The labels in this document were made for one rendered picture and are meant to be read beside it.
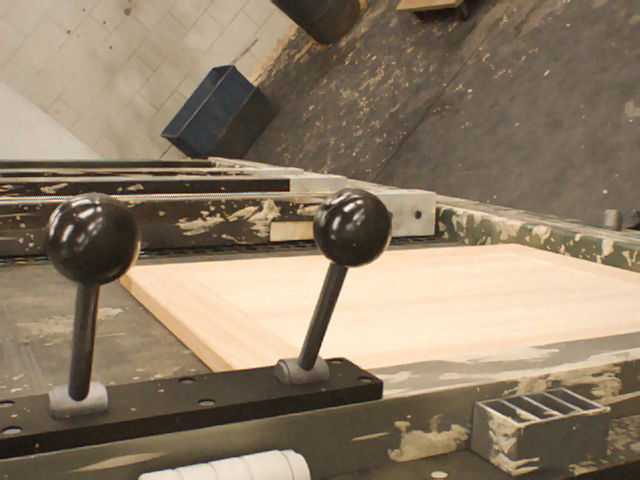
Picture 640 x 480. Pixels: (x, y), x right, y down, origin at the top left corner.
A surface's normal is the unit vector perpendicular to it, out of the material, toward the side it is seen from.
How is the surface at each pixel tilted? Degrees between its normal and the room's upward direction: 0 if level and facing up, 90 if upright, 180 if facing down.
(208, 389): 51
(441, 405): 90
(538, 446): 89
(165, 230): 90
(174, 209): 90
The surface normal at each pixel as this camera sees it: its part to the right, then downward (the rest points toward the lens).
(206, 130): 0.46, 0.15
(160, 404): 0.03, -0.99
